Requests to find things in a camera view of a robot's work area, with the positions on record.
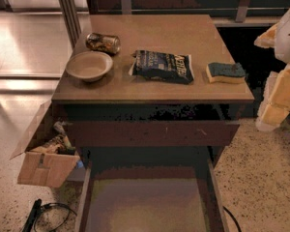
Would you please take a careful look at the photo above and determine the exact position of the black cable on floor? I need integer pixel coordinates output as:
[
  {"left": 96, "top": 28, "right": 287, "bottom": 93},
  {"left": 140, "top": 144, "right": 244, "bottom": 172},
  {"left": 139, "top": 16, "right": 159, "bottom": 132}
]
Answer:
[{"left": 32, "top": 202, "right": 78, "bottom": 232}]

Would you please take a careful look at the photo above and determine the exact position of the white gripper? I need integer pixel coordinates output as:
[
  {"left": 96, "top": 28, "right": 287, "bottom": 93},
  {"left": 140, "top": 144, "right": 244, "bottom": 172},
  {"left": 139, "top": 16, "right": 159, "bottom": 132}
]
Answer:
[{"left": 254, "top": 9, "right": 290, "bottom": 131}]

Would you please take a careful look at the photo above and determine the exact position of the blue and yellow sponge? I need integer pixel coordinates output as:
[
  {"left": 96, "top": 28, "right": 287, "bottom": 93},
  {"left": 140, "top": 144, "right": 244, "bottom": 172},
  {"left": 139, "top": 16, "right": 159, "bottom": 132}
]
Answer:
[{"left": 206, "top": 62, "right": 246, "bottom": 84}]

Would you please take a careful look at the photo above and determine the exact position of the black cable right of drawer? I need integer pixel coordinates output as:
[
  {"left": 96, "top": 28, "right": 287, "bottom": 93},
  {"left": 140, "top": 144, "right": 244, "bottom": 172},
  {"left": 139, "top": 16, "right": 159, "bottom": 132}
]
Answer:
[{"left": 222, "top": 206, "right": 243, "bottom": 232}]

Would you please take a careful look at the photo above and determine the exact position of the crushed metal can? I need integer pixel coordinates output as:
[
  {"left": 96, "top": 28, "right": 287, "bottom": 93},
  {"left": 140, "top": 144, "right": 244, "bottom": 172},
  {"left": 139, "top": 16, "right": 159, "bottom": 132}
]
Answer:
[{"left": 86, "top": 33, "right": 121, "bottom": 55}]

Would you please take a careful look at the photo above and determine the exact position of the metal window frame post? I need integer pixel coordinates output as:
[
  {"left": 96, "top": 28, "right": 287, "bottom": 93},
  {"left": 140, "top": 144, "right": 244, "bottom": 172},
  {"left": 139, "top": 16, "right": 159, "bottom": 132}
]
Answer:
[{"left": 58, "top": 0, "right": 81, "bottom": 47}]

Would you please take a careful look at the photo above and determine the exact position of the black stick on floor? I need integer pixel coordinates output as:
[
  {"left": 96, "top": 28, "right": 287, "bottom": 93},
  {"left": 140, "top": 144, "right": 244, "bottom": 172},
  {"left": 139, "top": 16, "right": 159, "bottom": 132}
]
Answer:
[{"left": 21, "top": 199, "right": 42, "bottom": 232}]

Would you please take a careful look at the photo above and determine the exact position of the open middle drawer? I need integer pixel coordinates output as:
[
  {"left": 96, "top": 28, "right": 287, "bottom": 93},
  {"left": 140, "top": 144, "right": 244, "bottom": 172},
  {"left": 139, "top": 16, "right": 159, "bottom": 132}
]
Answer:
[{"left": 73, "top": 160, "right": 229, "bottom": 232}]

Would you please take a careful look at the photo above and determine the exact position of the brown wooden drawer cabinet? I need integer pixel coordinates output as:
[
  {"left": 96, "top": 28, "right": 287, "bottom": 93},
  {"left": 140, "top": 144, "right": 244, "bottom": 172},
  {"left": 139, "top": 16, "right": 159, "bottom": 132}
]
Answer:
[{"left": 50, "top": 14, "right": 255, "bottom": 232}]

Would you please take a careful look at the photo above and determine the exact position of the top drawer front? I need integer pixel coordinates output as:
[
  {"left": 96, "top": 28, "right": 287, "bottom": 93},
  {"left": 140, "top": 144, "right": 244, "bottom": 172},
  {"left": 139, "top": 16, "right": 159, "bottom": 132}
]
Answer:
[{"left": 66, "top": 121, "right": 240, "bottom": 147}]

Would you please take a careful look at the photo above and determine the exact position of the trash inside cardboard box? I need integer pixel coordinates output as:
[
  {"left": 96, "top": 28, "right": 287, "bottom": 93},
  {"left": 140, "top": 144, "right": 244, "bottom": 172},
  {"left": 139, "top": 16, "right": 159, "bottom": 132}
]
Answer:
[{"left": 32, "top": 121, "right": 76, "bottom": 156}]

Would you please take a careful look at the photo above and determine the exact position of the cardboard box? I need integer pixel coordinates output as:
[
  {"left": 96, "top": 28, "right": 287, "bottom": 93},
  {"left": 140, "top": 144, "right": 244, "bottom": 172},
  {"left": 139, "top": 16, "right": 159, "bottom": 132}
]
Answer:
[{"left": 11, "top": 101, "right": 80, "bottom": 188}]

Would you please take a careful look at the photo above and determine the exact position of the beige ceramic bowl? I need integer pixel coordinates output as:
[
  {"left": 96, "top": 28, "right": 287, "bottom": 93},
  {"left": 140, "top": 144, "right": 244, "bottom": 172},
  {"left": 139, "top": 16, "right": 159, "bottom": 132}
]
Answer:
[{"left": 66, "top": 51, "right": 113, "bottom": 82}]

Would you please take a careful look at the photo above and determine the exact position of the blue chip bag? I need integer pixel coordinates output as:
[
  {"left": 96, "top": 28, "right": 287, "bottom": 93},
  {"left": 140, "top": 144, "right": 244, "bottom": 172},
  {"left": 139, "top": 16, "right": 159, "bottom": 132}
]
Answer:
[{"left": 129, "top": 50, "right": 194, "bottom": 84}]

